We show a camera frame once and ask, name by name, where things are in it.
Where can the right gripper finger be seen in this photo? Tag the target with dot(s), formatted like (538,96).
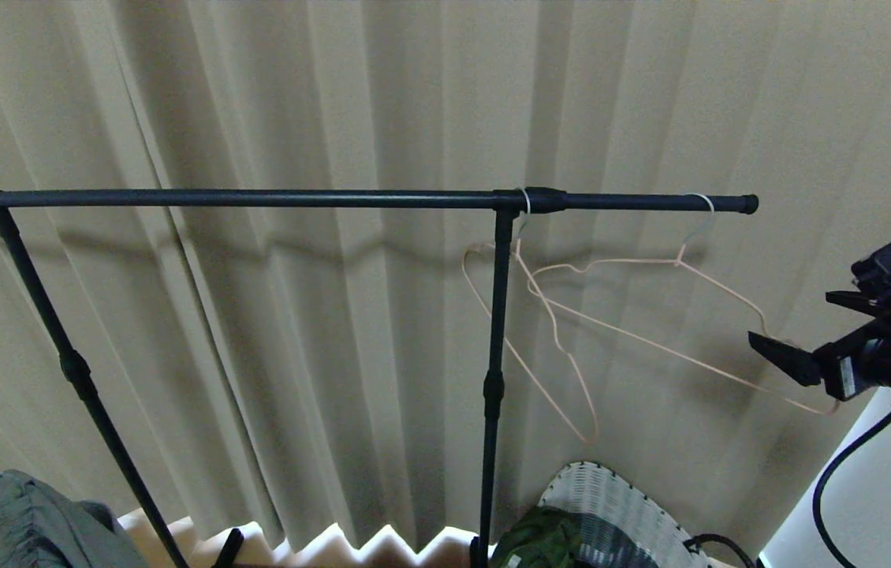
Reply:
(879,306)
(792,361)

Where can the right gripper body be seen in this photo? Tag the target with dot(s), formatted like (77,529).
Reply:
(879,359)

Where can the pink clothes hanger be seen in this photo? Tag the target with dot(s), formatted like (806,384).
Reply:
(553,315)
(721,285)

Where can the pale grey shorts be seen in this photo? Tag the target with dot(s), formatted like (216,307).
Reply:
(12,528)

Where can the white laundry basket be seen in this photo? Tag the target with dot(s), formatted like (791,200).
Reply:
(611,505)

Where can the black clothes rack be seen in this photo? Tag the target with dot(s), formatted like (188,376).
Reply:
(256,198)

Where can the green garment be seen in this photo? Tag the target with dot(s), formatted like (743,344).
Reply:
(540,540)

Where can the beige curtain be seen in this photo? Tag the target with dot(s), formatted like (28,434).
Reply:
(335,95)

